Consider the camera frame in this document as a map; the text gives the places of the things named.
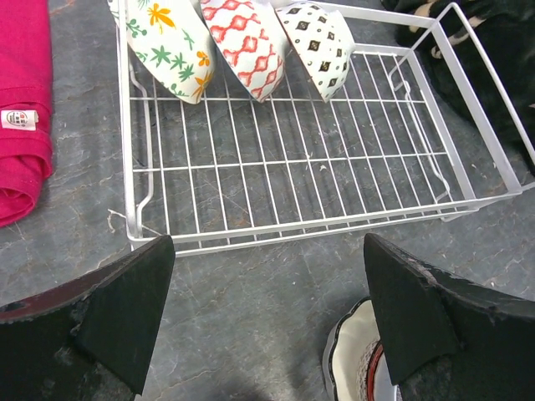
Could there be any blue triangle pattern bowl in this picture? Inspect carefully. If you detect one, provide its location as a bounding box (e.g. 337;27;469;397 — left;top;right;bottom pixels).
200;0;289;103

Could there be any grey hexagon pattern bowl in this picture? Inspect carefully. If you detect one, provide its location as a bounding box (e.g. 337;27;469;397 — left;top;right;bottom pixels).
357;342;398;401

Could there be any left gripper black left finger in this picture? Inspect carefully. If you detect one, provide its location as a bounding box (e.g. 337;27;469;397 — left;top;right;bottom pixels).
1;235;176;400

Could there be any floral orange green bowl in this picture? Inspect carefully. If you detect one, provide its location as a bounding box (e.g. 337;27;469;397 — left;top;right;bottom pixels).
108;0;217;104

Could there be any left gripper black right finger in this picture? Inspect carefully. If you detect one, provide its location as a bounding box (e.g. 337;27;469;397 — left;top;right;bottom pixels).
364;234;534;400

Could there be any red folded t-shirt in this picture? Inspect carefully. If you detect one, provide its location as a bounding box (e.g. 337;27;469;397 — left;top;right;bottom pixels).
1;0;54;226

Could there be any white wire dish rack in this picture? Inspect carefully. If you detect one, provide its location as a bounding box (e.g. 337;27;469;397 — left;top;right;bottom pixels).
111;1;534;256

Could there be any black floral blanket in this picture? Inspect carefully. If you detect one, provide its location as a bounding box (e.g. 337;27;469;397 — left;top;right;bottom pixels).
380;0;535;176

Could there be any red rimmed bowl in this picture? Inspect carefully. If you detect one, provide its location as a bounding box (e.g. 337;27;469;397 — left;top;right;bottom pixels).
275;1;354;103

